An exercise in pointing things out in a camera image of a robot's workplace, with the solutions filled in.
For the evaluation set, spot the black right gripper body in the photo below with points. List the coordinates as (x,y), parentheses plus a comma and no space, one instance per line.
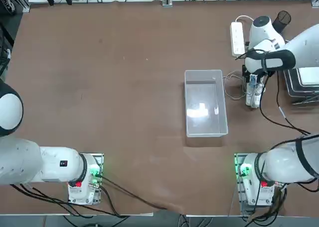
(245,71)

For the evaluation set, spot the Apple phone charger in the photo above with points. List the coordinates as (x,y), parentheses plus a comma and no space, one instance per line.
(253,79)

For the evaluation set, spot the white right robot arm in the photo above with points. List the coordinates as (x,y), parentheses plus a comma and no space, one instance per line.
(306,42)

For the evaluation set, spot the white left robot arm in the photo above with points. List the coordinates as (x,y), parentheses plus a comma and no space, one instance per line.
(25,162)

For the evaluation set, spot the long white power strip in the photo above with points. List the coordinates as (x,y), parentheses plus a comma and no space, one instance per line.
(238,39)

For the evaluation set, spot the translucent plastic bin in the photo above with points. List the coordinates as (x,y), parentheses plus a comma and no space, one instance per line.
(205,105)

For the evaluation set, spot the white flat sheet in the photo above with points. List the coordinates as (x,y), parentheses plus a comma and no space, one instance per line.
(310,75)

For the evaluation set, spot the black mesh pen cup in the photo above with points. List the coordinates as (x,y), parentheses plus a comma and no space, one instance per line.
(282,19)

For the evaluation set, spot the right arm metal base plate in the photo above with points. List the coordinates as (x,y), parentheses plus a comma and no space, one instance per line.
(238,162)

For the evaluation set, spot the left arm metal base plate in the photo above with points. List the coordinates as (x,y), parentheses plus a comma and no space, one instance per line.
(99,159)

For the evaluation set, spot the aluminium corner rail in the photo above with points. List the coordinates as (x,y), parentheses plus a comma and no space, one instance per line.
(23,4)

